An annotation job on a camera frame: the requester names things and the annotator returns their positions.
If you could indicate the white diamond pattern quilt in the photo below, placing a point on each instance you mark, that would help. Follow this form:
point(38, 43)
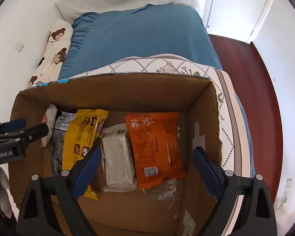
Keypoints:
point(211, 117)

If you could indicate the right wall power outlet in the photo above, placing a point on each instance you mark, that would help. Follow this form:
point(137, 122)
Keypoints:
point(288, 185)

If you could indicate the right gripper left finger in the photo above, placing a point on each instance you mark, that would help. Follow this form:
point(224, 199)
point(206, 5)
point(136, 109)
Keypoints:
point(37, 215)

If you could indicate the wall socket plate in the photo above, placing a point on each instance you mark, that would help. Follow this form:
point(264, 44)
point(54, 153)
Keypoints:
point(19, 46)

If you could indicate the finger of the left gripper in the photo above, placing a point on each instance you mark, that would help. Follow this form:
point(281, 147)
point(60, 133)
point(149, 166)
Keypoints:
point(29, 135)
point(12, 126)

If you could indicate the cardboard milk carton box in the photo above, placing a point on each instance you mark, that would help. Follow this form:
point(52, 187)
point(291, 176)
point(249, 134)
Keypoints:
point(154, 211)

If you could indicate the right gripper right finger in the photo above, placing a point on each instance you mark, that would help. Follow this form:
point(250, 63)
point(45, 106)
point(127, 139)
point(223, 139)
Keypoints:
point(243, 204)

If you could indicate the white cookie snack packet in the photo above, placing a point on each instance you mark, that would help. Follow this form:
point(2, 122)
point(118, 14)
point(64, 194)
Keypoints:
point(49, 119)

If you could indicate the white door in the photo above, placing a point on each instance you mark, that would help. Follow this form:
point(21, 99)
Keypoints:
point(240, 20)

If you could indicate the black snack bag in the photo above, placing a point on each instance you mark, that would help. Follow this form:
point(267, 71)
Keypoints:
point(63, 120)

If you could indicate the blue bed sheet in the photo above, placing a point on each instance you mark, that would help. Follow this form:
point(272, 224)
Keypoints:
point(161, 39)

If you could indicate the yellow snack bag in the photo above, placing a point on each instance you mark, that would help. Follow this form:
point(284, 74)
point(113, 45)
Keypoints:
point(81, 134)

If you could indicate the white gloved left hand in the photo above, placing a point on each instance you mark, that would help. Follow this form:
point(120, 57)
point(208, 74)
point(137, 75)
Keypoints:
point(5, 206)

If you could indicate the bear print pillow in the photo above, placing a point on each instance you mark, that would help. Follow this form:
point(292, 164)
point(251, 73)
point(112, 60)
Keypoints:
point(57, 47)

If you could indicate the orange snack packet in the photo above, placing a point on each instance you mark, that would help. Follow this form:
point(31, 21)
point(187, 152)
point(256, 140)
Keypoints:
point(154, 142)

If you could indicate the white clear snack packet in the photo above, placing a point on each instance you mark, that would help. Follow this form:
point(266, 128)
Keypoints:
point(118, 160)

